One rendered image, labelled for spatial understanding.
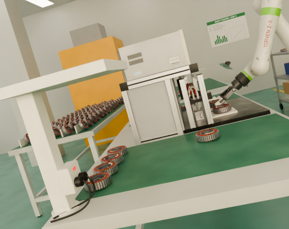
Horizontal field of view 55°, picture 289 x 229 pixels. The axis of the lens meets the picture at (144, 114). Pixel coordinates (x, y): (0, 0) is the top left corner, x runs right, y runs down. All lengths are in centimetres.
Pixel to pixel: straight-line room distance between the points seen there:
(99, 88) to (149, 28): 241
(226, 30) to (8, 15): 469
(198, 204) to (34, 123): 57
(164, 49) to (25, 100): 95
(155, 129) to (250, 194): 84
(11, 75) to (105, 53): 172
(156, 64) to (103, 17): 577
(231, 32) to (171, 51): 561
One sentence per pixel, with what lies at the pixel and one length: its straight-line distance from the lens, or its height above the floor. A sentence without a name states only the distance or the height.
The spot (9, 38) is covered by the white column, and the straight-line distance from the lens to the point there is 554.
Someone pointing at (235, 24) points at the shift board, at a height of 167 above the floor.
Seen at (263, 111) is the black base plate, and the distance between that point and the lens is 165.
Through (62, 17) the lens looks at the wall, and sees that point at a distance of 771.
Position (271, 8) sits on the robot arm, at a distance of 194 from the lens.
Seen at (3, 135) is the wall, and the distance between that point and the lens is 871.
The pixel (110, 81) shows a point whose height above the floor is 115.
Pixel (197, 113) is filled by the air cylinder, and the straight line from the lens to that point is 175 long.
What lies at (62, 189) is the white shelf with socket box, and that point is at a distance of 99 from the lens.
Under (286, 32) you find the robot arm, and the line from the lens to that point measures 215.
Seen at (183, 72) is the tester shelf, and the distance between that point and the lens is 154.
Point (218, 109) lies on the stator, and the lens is 175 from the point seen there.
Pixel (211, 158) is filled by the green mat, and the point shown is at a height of 75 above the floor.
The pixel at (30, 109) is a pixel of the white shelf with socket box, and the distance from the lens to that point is 97.
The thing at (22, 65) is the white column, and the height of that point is 182.
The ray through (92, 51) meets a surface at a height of 178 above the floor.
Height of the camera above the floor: 114
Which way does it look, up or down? 8 degrees down
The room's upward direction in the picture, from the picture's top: 15 degrees counter-clockwise
